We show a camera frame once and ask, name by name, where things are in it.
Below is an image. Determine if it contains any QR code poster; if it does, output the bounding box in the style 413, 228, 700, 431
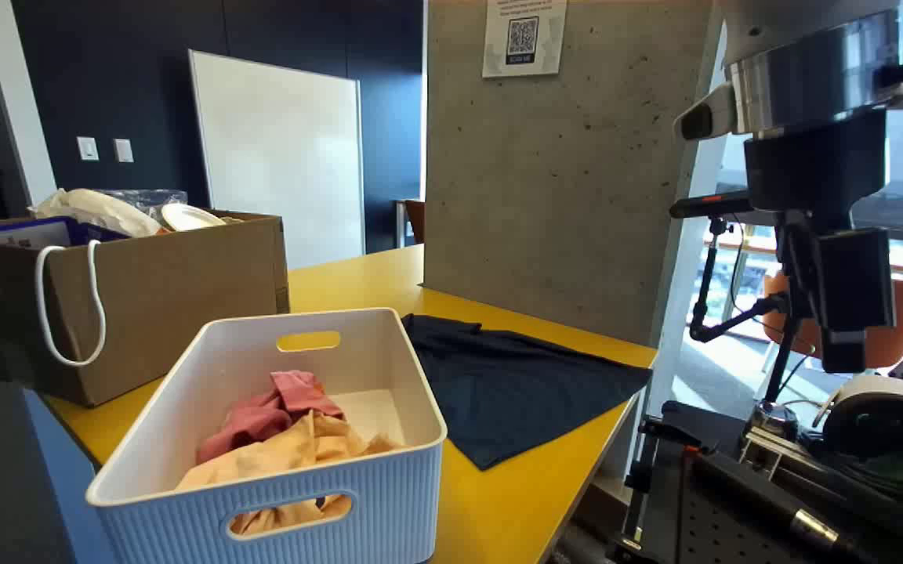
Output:
479, 0, 570, 81

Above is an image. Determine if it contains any dark brown chair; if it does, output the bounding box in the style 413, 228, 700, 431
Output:
394, 196, 430, 251

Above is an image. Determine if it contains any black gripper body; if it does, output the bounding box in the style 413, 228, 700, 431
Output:
744, 111, 889, 236

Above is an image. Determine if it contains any beige cloth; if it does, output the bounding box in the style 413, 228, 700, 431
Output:
176, 408, 400, 538

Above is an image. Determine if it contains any black rod with silver tip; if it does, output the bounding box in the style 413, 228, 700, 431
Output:
680, 448, 866, 555

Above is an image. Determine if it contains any dark navy shirt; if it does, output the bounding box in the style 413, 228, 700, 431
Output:
399, 310, 654, 473

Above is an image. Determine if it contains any white crumpled cloth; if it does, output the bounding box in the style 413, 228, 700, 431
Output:
25, 184, 166, 241

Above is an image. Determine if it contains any white board panel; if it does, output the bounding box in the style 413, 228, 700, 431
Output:
185, 47, 368, 274

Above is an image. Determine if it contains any cream rounded packet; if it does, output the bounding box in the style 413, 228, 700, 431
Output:
158, 201, 229, 236

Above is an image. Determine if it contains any pink cloth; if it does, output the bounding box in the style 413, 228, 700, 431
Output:
194, 366, 348, 468

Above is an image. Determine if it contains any white plastic basket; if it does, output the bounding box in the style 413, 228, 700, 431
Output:
86, 307, 448, 564

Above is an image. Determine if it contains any white rounded device housing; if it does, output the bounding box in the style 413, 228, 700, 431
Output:
817, 372, 903, 496

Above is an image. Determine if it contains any black articulated camera stand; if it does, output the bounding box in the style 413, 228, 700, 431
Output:
688, 217, 795, 411

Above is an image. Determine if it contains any brown paper bag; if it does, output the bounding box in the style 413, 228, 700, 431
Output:
0, 209, 293, 411

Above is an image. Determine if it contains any grey concrete pillar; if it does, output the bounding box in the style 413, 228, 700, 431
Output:
419, 0, 718, 347

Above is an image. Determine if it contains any black stereo camera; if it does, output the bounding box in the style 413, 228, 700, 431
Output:
667, 189, 755, 218

